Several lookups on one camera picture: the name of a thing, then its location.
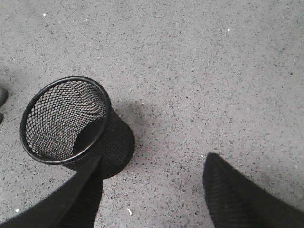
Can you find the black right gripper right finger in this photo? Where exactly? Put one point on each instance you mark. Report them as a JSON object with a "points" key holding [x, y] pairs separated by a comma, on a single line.
{"points": [[234, 201]]}

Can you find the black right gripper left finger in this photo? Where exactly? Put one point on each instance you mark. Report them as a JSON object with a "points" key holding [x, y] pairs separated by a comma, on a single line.
{"points": [[74, 205]]}

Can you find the grey orange handled scissors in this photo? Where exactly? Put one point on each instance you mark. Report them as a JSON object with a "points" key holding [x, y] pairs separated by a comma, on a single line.
{"points": [[3, 99]]}

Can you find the black mesh pen bucket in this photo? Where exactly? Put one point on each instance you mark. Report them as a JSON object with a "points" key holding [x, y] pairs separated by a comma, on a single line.
{"points": [[70, 120]]}

